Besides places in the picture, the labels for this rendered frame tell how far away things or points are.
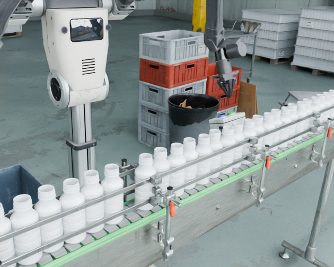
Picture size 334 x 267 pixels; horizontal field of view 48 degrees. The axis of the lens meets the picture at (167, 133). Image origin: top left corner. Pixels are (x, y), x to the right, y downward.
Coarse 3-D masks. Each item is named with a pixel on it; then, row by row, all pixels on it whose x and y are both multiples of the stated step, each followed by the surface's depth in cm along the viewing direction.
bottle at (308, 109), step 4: (304, 100) 161; (308, 100) 163; (308, 104) 161; (308, 108) 161; (308, 112) 161; (308, 120) 162; (308, 124) 163; (304, 128) 164; (308, 128) 164; (304, 136) 165
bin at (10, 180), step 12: (12, 168) 141; (24, 168) 139; (0, 180) 139; (12, 180) 142; (24, 180) 142; (36, 180) 133; (0, 192) 141; (12, 192) 144; (24, 192) 146; (36, 192) 136; (12, 204) 146
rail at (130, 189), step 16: (320, 112) 165; (240, 144) 130; (240, 160) 133; (112, 192) 97; (128, 192) 110; (32, 208) 90; (80, 208) 91; (128, 208) 102; (32, 224) 83; (96, 224) 96; (0, 240) 79; (64, 240) 91
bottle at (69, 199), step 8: (64, 184) 89; (72, 184) 93; (64, 192) 90; (72, 192) 90; (80, 192) 93; (64, 200) 90; (72, 200) 90; (80, 200) 91; (64, 208) 90; (72, 216) 91; (80, 216) 92; (64, 224) 92; (72, 224) 92; (80, 224) 93; (64, 232) 93; (72, 232) 93; (72, 240) 94; (80, 240) 95
